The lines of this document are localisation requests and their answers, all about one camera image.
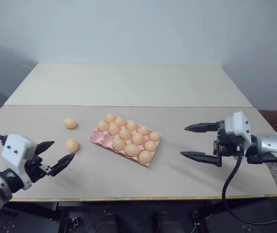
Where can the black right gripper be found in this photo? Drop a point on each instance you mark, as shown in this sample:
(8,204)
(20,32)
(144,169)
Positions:
(228,145)

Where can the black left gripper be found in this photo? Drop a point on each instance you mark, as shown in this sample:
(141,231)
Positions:
(37,168)

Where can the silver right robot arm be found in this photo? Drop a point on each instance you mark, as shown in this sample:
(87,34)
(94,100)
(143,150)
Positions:
(274,145)

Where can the brown egg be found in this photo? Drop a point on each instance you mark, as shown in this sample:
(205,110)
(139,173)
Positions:
(118,144)
(125,134)
(72,145)
(150,145)
(114,129)
(110,118)
(132,150)
(131,125)
(120,121)
(102,125)
(144,157)
(137,138)
(154,136)
(69,123)
(143,130)

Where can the pink egg carton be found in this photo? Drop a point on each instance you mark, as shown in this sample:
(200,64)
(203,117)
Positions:
(102,140)

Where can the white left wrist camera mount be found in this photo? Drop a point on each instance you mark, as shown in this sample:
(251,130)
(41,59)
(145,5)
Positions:
(15,148)

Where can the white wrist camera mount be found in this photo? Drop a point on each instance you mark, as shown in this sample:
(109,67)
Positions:
(15,148)
(238,125)

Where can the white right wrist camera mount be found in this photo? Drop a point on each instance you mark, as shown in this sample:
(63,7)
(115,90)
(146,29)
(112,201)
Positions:
(238,125)

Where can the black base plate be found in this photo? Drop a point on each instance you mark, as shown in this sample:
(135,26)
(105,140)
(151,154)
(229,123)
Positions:
(26,218)
(250,213)

